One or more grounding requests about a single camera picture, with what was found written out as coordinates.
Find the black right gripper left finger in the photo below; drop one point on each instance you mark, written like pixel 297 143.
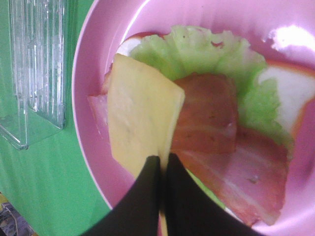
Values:
pixel 138 211

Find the yellow cheese slice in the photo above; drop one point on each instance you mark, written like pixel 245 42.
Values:
pixel 143 109

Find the pink round plate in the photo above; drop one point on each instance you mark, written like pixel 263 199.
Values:
pixel 281 30

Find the green tablecloth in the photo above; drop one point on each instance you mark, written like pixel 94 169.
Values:
pixel 49 183

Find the left clear plastic tray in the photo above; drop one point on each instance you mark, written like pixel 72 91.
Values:
pixel 32 68

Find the green lettuce leaf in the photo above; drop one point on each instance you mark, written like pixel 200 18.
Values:
pixel 228 90

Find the toast bread slice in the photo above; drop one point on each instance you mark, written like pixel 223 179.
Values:
pixel 290 98

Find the bacon strip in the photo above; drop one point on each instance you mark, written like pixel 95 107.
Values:
pixel 250 181

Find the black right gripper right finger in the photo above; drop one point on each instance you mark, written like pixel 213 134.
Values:
pixel 190 212

